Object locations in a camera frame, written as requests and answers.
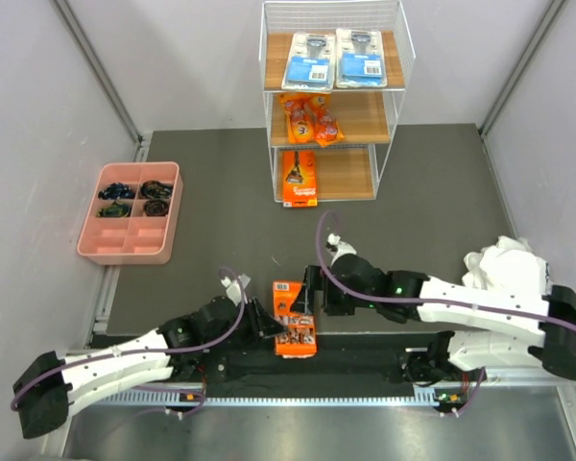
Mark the blue razor blister pack one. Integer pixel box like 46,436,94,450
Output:
281,32,336,93

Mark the dark coiled item upper tray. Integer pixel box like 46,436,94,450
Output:
139,180,174,200

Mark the orange Gillette razor box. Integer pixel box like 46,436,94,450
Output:
280,150,318,208

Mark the white crumpled cloth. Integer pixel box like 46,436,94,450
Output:
462,235,552,295

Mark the dark coiled item tray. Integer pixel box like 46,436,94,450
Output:
139,180,174,200
143,199,170,217

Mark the blue razor blister pack two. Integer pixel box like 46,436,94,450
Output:
335,28,387,88

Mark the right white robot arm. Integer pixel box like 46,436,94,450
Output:
289,233,576,381

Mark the pink divided plastic tray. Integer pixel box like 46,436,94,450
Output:
77,161,183,265

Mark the orange razor pouch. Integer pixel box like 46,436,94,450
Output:
278,93,314,144
305,94,345,148

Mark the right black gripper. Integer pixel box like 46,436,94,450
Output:
291,265,376,316

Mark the blue black item in tray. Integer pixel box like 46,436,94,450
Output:
97,182,135,200

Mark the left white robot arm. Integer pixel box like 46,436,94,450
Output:
11,275,287,440

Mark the dark coiled item lower tray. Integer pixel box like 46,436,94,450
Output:
143,199,170,217

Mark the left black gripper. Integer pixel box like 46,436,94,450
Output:
204,296,287,346

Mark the white wire wooden shelf rack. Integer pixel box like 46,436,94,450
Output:
258,1,416,206

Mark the orange cartridge box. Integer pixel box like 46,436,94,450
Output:
273,280,318,359

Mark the green black item in tray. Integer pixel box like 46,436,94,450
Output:
96,202,132,218

